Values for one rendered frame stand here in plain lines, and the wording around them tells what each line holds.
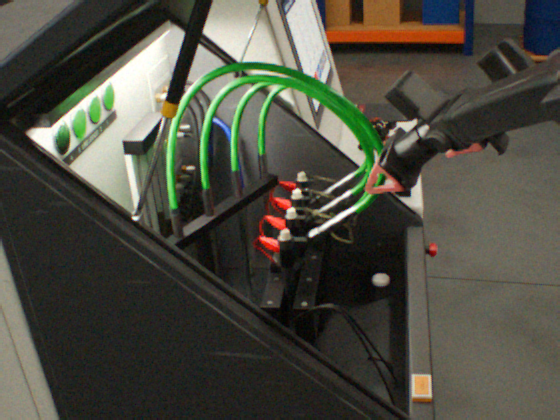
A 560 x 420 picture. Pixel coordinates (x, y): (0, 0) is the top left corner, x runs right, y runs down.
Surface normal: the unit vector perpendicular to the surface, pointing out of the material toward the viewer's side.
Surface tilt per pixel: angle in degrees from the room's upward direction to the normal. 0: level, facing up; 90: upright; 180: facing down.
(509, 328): 0
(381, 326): 0
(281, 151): 90
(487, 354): 0
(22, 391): 90
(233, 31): 90
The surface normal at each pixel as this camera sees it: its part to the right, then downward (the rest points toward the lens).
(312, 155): -0.15, 0.47
